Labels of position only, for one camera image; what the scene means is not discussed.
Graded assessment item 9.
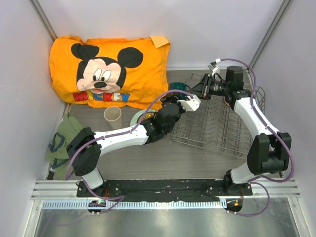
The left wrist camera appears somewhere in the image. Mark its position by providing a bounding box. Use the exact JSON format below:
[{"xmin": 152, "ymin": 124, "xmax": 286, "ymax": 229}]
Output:
[{"xmin": 177, "ymin": 95, "xmax": 201, "ymax": 112}]

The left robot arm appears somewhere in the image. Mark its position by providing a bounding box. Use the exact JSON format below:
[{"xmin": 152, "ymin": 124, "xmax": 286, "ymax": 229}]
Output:
[{"xmin": 65, "ymin": 89, "xmax": 195, "ymax": 197}]

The yellow brown patterned plate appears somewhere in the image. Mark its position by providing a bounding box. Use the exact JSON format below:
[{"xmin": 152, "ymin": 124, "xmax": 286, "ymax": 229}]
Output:
[{"xmin": 138, "ymin": 112, "xmax": 156, "ymax": 120}]

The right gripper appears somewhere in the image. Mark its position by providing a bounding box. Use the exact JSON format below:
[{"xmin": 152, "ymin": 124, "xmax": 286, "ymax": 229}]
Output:
[{"xmin": 186, "ymin": 74, "xmax": 230, "ymax": 100}]

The orange Mickey Mouse cloth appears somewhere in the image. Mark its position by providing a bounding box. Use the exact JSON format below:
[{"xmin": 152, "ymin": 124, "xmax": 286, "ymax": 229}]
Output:
[{"xmin": 49, "ymin": 36, "xmax": 170, "ymax": 110}]

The light green flower plate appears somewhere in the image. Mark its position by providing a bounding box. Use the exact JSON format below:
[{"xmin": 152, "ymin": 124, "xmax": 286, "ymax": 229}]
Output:
[{"xmin": 130, "ymin": 109, "xmax": 157, "ymax": 126}]

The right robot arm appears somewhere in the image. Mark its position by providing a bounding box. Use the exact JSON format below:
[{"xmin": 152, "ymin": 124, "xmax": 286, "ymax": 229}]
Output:
[{"xmin": 190, "ymin": 66, "xmax": 292, "ymax": 195}]

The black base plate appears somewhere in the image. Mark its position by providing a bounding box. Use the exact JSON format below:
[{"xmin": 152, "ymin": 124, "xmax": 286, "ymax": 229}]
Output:
[{"xmin": 76, "ymin": 178, "xmax": 254, "ymax": 203}]

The green cloth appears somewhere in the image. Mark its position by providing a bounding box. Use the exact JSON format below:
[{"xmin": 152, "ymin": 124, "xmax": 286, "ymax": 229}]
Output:
[{"xmin": 45, "ymin": 113, "xmax": 86, "ymax": 179}]

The grey wire dish rack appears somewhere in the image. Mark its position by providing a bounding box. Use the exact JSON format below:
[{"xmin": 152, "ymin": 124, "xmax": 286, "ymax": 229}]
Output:
[{"xmin": 170, "ymin": 73, "xmax": 266, "ymax": 158}]

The white slotted cable duct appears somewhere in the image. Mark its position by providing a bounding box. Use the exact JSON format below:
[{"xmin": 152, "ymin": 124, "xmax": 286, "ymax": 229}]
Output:
[{"xmin": 42, "ymin": 199, "xmax": 227, "ymax": 210}]

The dark green mug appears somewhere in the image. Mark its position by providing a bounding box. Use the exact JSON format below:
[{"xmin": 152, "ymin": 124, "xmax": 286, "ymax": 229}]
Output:
[{"xmin": 168, "ymin": 82, "xmax": 191, "ymax": 92}]

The beige tumbler cup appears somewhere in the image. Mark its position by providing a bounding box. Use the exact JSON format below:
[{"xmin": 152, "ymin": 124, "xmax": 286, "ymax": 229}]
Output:
[{"xmin": 103, "ymin": 106, "xmax": 123, "ymax": 130}]

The red white bowl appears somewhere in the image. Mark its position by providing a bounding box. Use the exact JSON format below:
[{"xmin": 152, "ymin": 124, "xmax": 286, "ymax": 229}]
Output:
[{"xmin": 223, "ymin": 96, "xmax": 230, "ymax": 106}]

